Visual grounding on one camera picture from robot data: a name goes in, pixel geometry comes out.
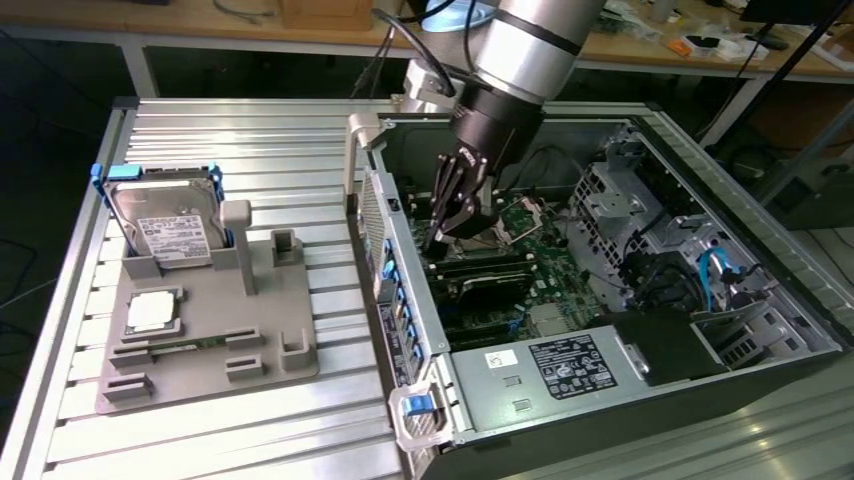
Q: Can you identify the CPU socket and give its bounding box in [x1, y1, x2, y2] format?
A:
[450, 227, 514, 257]

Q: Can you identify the white tray with black part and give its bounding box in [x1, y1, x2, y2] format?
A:
[686, 32, 769, 62]

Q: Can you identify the wooden workbench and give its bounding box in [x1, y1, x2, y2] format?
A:
[0, 0, 854, 81]

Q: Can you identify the black fan shroud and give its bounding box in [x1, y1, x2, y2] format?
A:
[612, 308, 732, 387]

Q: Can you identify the blue wire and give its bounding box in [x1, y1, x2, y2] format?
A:
[697, 246, 733, 315]

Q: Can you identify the black open PC case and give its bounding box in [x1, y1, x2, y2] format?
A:
[342, 112, 854, 480]

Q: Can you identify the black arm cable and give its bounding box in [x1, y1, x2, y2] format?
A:
[371, 8, 462, 98]

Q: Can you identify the silver chipset heatsink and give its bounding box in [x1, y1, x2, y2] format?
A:
[528, 303, 580, 337]

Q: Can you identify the green RAM stick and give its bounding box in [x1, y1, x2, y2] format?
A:
[151, 337, 230, 354]

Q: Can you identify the silver CPU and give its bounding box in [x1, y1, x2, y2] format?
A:
[126, 293, 183, 333]

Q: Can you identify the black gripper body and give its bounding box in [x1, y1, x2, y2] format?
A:
[446, 82, 548, 177]

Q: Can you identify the dark box on floor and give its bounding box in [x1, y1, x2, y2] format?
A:
[765, 158, 854, 232]

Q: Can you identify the black slanted pole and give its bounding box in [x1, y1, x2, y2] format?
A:
[693, 0, 844, 142]

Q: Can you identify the hard disk with blue carrier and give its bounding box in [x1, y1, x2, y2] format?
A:
[90, 162, 234, 265]

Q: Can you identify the metal socket cover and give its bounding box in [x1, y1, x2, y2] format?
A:
[497, 195, 556, 242]

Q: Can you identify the grey parts rack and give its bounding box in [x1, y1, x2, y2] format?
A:
[95, 199, 323, 416]

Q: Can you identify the dangling grey cable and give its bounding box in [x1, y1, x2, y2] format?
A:
[353, 27, 397, 97]

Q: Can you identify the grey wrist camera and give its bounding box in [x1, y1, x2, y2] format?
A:
[402, 58, 470, 109]

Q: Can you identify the metal disk bay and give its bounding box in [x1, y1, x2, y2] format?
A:
[568, 160, 676, 264]

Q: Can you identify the grey power supply unit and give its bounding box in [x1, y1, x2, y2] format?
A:
[449, 323, 650, 434]

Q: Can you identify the black graphics card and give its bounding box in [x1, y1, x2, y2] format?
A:
[453, 271, 537, 314]

